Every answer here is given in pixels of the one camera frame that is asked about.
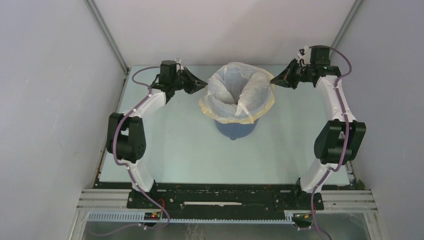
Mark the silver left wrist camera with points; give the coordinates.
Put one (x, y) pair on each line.
(180, 62)

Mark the translucent cream plastic trash bag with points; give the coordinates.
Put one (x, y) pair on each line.
(238, 93)

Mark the left aluminium frame post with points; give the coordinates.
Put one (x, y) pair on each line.
(105, 31)

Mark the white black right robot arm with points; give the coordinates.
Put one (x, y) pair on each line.
(340, 139)

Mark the blue plastic trash bin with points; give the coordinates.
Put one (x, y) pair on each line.
(235, 131)

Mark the aluminium frame post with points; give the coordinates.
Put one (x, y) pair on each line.
(346, 24)
(105, 31)

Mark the white slotted cable duct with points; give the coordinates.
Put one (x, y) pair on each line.
(146, 217)

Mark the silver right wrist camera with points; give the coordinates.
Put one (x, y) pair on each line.
(304, 54)

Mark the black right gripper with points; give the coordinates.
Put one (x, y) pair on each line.
(286, 78)

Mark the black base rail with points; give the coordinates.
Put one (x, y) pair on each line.
(225, 200)

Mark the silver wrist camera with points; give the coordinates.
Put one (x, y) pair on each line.
(180, 62)
(304, 54)

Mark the aluminium base extrusion rail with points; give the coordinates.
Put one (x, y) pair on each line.
(333, 201)

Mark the right aluminium frame post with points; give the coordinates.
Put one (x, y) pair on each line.
(346, 24)

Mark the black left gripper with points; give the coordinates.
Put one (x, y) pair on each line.
(195, 84)

